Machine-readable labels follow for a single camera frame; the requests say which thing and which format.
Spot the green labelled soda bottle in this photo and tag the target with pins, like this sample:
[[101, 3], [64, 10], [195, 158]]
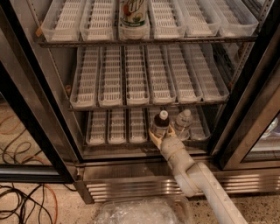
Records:
[[133, 13]]

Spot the right glass fridge door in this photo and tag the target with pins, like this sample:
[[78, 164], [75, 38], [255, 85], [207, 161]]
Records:
[[242, 139]]

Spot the clear plastic bin on floor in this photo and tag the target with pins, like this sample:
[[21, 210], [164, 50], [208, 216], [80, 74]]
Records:
[[152, 210]]

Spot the dark brown plastic bottle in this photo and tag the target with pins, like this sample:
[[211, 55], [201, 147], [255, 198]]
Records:
[[160, 123]]

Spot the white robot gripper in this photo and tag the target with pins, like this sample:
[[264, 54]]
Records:
[[170, 144]]

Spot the top wire shelf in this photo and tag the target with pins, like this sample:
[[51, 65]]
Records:
[[147, 42]]

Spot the tray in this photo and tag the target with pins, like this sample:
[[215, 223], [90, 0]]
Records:
[[62, 21], [137, 92], [96, 128], [236, 19], [200, 17], [185, 81], [208, 75], [134, 33], [161, 84], [152, 114], [116, 126], [110, 83], [98, 20], [167, 19], [199, 130], [173, 114], [86, 74], [137, 126]]

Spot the middle wire shelf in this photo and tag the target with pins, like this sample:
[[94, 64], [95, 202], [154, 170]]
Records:
[[175, 104]]

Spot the left glass fridge door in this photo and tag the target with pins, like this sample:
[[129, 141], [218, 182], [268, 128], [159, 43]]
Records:
[[21, 89]]

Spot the bottom wire shelf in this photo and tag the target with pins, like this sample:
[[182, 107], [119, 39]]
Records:
[[149, 144]]

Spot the stainless steel fridge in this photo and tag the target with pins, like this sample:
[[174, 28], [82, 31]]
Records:
[[119, 174]]

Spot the clear water bottle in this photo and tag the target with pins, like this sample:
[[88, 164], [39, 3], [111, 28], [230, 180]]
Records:
[[183, 123]]

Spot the wire shelf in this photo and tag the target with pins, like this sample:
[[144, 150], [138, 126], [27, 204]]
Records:
[[149, 144], [147, 42], [175, 104]]

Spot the glass fridge door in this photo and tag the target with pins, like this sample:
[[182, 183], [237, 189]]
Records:
[[21, 89], [242, 139]]

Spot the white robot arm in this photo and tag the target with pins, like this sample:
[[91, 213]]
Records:
[[193, 177]]

